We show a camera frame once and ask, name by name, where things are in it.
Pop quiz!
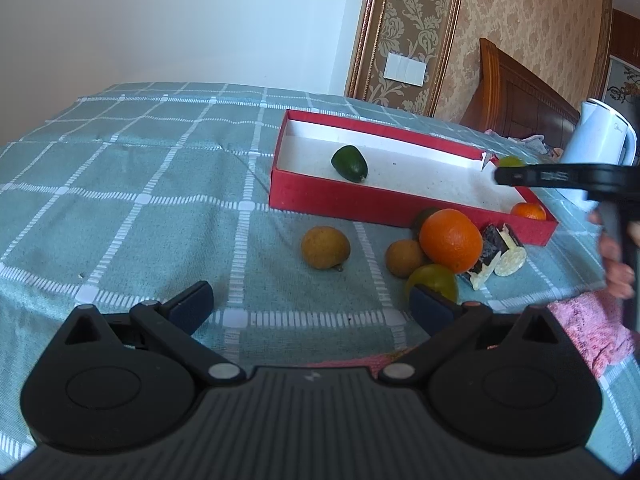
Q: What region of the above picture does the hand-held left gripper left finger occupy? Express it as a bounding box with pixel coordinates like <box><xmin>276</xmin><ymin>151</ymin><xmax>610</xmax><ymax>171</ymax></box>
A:
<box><xmin>61</xmin><ymin>281</ymin><xmax>246</xmax><ymax>387</ymax></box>

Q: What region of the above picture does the gold ornate wall frame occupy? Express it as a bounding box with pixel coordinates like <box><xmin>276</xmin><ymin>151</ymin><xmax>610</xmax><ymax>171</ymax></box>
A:
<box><xmin>345</xmin><ymin>0</ymin><xmax>468</xmax><ymax>118</ymax></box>

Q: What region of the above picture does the pink cloth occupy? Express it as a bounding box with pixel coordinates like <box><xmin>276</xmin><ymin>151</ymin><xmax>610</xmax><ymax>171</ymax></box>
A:
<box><xmin>507</xmin><ymin>134</ymin><xmax>563</xmax><ymax>158</ymax></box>

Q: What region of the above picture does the person's right hand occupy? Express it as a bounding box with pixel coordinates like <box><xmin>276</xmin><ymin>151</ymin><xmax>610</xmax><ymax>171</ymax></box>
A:
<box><xmin>589</xmin><ymin>210</ymin><xmax>636</xmax><ymax>300</ymax></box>

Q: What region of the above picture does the yellow-green round fruit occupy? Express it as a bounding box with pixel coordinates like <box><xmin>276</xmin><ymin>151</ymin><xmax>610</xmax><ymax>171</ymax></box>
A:
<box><xmin>405</xmin><ymin>264</ymin><xmax>460</xmax><ymax>306</ymax></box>

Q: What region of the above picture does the person's right forearm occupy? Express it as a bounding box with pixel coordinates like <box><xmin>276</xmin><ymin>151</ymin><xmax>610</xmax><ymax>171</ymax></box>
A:
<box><xmin>545</xmin><ymin>290</ymin><xmax>636</xmax><ymax>382</ymax></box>

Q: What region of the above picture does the large orange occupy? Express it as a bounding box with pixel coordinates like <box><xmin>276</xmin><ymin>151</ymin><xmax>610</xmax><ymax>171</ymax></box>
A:
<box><xmin>419</xmin><ymin>208</ymin><xmax>484</xmax><ymax>274</ymax></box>

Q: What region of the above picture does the wooden wardrobe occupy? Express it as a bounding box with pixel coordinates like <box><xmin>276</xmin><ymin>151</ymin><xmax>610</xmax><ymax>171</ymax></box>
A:
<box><xmin>602</xmin><ymin>7</ymin><xmax>640</xmax><ymax>106</ymax></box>

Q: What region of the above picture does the small orange tangerine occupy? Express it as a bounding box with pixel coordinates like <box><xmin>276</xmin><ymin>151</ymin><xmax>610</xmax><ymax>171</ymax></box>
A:
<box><xmin>511</xmin><ymin>202</ymin><xmax>547</xmax><ymax>221</ymax></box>

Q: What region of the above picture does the dark green avocado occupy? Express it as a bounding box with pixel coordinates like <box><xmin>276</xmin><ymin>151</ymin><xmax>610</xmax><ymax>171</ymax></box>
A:
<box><xmin>331</xmin><ymin>145</ymin><xmax>369</xmax><ymax>183</ymax></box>

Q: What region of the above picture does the dark green round fruit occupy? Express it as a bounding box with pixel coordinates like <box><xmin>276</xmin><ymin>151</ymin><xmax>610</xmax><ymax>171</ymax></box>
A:
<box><xmin>411</xmin><ymin>207</ymin><xmax>441</xmax><ymax>240</ymax></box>

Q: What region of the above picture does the white electric kettle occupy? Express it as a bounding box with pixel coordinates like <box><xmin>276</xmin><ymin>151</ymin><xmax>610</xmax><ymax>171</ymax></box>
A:
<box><xmin>557</xmin><ymin>98</ymin><xmax>640</xmax><ymax>213</ymax></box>

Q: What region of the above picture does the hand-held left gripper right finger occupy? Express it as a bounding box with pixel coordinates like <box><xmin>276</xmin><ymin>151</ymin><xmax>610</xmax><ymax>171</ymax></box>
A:
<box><xmin>377</xmin><ymin>284</ymin><xmax>568</xmax><ymax>387</ymax></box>

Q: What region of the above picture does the red cardboard box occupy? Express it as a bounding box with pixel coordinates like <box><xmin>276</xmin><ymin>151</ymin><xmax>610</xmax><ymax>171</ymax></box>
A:
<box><xmin>268</xmin><ymin>109</ymin><xmax>558</xmax><ymax>247</ymax></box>

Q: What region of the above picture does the white wall switch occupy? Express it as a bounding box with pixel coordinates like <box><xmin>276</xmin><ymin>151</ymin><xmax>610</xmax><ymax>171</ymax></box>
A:
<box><xmin>384</xmin><ymin>51</ymin><xmax>428</xmax><ymax>87</ymax></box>

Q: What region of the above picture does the brown round fruit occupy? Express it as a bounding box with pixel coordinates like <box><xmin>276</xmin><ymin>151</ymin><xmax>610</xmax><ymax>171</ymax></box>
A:
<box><xmin>385</xmin><ymin>239</ymin><xmax>428</xmax><ymax>279</ymax></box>
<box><xmin>301</xmin><ymin>226</ymin><xmax>351</xmax><ymax>272</ymax></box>

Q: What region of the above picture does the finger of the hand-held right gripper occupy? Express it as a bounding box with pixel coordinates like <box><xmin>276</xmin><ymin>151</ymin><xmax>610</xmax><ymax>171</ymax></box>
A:
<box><xmin>492</xmin><ymin>162</ymin><xmax>593</xmax><ymax>188</ymax></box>

